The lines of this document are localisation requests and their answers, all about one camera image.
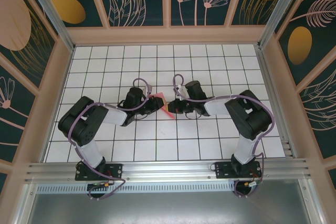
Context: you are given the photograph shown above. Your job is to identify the clear plastic corner strip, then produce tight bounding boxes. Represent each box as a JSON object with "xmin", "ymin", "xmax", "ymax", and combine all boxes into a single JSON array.
[{"xmin": 20, "ymin": 0, "xmax": 76, "ymax": 51}]

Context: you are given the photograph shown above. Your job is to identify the wall panel with pink leaves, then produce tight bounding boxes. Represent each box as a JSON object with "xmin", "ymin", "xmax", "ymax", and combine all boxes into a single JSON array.
[{"xmin": 296, "ymin": 69, "xmax": 336, "ymax": 159}]

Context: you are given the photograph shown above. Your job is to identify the aluminium corner post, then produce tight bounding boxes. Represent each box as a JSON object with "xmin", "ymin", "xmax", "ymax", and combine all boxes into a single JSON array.
[{"xmin": 258, "ymin": 0, "xmax": 307, "ymax": 49}]

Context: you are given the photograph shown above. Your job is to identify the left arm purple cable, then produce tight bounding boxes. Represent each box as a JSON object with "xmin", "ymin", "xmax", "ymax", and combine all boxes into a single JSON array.
[{"xmin": 67, "ymin": 78, "xmax": 153, "ymax": 201}]

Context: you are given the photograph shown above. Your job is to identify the wall panel peach circle gold lines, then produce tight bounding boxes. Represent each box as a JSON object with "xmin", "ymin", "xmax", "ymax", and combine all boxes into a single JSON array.
[{"xmin": 0, "ymin": 0, "xmax": 58, "ymax": 91}]

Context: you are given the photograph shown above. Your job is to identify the wall panel with orange ellipse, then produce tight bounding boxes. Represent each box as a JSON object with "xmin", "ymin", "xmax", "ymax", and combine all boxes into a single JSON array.
[{"xmin": 39, "ymin": 0, "xmax": 109, "ymax": 28}]

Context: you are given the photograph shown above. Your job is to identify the long aluminium mounting rail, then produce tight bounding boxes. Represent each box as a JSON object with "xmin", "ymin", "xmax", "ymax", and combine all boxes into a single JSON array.
[{"xmin": 25, "ymin": 158, "xmax": 314, "ymax": 184}]

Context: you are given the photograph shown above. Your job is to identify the pink paper sheet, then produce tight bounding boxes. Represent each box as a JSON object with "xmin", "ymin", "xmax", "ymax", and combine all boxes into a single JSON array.
[{"xmin": 153, "ymin": 92, "xmax": 176, "ymax": 119}]

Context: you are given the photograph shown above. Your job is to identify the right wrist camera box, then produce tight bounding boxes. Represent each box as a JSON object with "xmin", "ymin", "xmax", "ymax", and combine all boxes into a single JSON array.
[{"xmin": 176, "ymin": 84, "xmax": 188, "ymax": 99}]

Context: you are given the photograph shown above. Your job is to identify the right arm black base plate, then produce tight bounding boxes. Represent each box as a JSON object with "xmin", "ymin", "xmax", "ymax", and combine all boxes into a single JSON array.
[{"xmin": 214, "ymin": 161, "xmax": 263, "ymax": 180}]

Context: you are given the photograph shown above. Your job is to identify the wall panel single flower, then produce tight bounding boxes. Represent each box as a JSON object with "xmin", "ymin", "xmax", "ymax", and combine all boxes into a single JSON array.
[{"xmin": 0, "ymin": 55, "xmax": 37, "ymax": 164}]

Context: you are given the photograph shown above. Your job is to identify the aluminium side rail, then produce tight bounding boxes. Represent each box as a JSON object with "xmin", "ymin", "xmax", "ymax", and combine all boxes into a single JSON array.
[{"xmin": 256, "ymin": 45, "xmax": 299, "ymax": 159}]

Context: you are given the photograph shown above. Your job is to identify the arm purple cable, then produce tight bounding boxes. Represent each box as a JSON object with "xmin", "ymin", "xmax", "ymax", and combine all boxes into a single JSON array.
[
  {"xmin": 172, "ymin": 74, "xmax": 276, "ymax": 199},
  {"xmin": 67, "ymin": 78, "xmax": 153, "ymax": 201}
]

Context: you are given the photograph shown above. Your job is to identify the wall panel orange ellipse feather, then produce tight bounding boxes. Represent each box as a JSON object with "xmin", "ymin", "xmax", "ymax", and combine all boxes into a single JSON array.
[{"xmin": 275, "ymin": 0, "xmax": 336, "ymax": 86}]

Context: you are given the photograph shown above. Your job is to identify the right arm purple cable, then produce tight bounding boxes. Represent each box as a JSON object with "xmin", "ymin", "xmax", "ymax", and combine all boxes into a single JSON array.
[{"xmin": 172, "ymin": 74, "xmax": 276, "ymax": 199}]

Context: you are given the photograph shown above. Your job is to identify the slotted grey cable duct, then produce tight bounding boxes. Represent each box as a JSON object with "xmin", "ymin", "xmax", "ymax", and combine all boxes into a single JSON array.
[{"xmin": 36, "ymin": 184, "xmax": 237, "ymax": 194}]

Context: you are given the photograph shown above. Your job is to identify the grey metal sheet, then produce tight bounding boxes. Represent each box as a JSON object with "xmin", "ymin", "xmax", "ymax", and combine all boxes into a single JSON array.
[{"xmin": 26, "ymin": 179, "xmax": 316, "ymax": 224}]

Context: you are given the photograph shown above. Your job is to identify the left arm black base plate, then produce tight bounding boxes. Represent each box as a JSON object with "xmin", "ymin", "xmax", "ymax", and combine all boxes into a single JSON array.
[{"xmin": 75, "ymin": 163, "xmax": 123, "ymax": 182}]

